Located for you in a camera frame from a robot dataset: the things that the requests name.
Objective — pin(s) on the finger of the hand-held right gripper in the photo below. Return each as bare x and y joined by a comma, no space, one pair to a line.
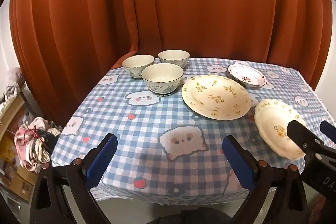
329,130
300,134

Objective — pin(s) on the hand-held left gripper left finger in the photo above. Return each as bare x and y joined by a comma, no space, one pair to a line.
101,163

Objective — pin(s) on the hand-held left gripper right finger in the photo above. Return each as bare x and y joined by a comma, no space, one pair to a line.
240,165

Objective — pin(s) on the cream scalloped floral plate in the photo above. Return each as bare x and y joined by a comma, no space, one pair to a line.
270,119

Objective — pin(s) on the large yellow floral plate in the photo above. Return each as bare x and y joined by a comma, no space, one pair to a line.
215,98

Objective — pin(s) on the red rimmed scalloped plate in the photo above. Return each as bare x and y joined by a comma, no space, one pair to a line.
245,75

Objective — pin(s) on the green leaf ceramic bowl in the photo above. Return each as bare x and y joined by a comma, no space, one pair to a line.
136,62
161,74
173,56

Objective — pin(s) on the blue checked cartoon tablecloth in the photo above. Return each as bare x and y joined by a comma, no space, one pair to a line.
131,134

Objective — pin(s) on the pile of pink white clothes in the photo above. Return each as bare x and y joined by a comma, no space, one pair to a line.
36,134

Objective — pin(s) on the cardboard box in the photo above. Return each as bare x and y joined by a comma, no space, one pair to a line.
23,184

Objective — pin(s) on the wooden shelf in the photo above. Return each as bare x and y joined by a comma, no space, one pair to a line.
15,106

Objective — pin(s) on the grey pink cloth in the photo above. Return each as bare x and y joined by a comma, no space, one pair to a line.
13,79

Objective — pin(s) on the rust orange curtain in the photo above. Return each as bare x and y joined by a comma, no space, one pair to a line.
168,3

